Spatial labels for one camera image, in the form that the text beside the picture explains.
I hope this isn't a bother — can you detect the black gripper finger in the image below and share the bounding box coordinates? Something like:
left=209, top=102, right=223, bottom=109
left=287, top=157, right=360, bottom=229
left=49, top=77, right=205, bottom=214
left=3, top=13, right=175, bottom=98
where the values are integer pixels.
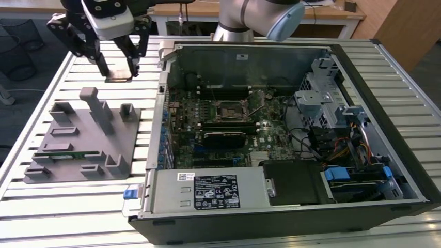
left=115, top=15, right=153, bottom=80
left=47, top=13, right=112, bottom=78

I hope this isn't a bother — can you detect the silver CPU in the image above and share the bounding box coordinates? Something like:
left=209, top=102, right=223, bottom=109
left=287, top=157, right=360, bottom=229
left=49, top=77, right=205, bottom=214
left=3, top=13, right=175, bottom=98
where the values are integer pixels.
left=104, top=69, right=135, bottom=83

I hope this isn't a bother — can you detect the metal socket cover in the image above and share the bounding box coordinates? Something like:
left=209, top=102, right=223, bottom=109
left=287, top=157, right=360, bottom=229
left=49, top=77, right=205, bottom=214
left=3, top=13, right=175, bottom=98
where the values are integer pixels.
left=245, top=89, right=269, bottom=117

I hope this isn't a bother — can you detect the CPU socket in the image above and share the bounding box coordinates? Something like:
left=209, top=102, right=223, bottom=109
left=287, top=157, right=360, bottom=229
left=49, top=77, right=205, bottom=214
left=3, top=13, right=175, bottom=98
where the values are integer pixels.
left=213, top=99, right=255, bottom=122

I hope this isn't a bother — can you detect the black mesh waste basket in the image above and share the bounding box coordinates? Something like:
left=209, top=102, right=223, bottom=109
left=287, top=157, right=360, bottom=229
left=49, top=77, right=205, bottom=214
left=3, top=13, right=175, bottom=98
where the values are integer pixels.
left=0, top=35, right=37, bottom=82
left=0, top=19, right=45, bottom=52

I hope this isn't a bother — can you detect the wooden desk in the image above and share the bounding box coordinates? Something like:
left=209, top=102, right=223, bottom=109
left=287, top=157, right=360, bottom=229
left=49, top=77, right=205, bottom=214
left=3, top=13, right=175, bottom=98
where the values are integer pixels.
left=0, top=0, right=160, bottom=21
left=151, top=0, right=367, bottom=39

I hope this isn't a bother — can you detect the white desk leg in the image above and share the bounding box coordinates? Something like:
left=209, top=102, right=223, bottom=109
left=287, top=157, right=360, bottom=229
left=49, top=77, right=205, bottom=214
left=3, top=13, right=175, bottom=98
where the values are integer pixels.
left=0, top=82, right=16, bottom=106

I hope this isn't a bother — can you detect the grey parts rack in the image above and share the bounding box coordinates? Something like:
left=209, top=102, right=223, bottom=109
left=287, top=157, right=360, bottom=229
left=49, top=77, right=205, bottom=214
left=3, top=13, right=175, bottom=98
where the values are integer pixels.
left=23, top=87, right=143, bottom=184

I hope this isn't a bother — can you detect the green RAM stick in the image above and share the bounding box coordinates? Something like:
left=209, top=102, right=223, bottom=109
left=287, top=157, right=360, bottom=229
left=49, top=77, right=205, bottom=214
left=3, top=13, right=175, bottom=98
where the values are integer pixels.
left=33, top=151, right=87, bottom=159

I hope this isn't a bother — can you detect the black graphics card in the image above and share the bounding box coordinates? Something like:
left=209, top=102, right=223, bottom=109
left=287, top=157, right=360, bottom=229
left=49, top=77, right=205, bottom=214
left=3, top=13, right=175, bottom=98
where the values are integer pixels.
left=203, top=131, right=248, bottom=151

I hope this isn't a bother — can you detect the green motherboard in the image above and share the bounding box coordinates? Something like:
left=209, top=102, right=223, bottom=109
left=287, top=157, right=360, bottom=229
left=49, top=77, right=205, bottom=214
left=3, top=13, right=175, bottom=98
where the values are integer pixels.
left=165, top=86, right=300, bottom=168

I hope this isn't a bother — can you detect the black expansion slot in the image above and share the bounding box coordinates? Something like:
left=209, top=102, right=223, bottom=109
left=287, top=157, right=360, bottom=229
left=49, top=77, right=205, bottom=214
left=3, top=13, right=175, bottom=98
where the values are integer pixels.
left=191, top=158, right=240, bottom=168

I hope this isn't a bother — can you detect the silver drive cage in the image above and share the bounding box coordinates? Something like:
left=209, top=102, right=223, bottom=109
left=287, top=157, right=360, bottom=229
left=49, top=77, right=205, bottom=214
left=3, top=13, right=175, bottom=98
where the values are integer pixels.
left=292, top=58, right=349, bottom=130

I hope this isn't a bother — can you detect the silver chipset heat sink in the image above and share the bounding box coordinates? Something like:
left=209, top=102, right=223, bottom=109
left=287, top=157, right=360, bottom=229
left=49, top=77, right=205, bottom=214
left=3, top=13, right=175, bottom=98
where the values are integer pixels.
left=249, top=151, right=272, bottom=166

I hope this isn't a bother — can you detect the silver power supply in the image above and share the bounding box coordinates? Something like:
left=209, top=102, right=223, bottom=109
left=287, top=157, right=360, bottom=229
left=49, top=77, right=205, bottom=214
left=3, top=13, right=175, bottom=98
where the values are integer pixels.
left=139, top=166, right=276, bottom=216

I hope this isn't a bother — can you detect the black plastic shroud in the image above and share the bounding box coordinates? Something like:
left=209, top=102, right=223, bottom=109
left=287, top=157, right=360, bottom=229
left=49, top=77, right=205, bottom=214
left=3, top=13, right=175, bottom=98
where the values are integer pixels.
left=257, top=159, right=337, bottom=207

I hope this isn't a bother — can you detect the blue disk carrier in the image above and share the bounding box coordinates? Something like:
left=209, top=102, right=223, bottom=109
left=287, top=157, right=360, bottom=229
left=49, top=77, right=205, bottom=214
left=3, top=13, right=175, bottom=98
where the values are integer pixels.
left=324, top=167, right=385, bottom=204

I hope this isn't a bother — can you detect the wooden cabinet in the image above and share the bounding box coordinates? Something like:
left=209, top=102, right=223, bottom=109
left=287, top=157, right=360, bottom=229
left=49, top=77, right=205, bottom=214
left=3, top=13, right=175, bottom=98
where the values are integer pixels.
left=351, top=0, right=441, bottom=73

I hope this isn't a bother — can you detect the grey metal brace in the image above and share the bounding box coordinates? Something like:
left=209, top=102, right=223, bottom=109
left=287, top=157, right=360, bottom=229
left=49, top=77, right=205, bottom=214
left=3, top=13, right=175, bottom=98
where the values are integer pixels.
left=336, top=105, right=392, bottom=168

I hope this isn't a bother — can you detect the black PC case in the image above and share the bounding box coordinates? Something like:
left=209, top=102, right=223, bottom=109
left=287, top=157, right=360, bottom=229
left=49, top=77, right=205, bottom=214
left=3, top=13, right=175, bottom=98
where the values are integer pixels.
left=121, top=38, right=441, bottom=246

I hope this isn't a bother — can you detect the metal disk bay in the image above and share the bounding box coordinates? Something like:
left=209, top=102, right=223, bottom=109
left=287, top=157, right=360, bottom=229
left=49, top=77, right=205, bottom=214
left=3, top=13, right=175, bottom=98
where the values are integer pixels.
left=320, top=154, right=408, bottom=205

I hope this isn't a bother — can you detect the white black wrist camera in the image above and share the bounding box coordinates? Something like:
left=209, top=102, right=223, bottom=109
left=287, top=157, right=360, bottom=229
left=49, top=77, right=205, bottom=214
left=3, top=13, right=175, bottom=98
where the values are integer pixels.
left=81, top=0, right=135, bottom=41

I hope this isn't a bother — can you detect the black case cable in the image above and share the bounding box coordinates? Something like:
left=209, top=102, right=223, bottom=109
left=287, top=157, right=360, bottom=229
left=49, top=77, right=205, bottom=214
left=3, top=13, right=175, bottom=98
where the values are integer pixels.
left=284, top=98, right=327, bottom=162

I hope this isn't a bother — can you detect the coloured wire bundle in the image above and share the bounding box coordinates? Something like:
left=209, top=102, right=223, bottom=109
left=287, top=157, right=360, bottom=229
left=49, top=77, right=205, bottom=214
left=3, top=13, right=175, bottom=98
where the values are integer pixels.
left=323, top=121, right=376, bottom=167

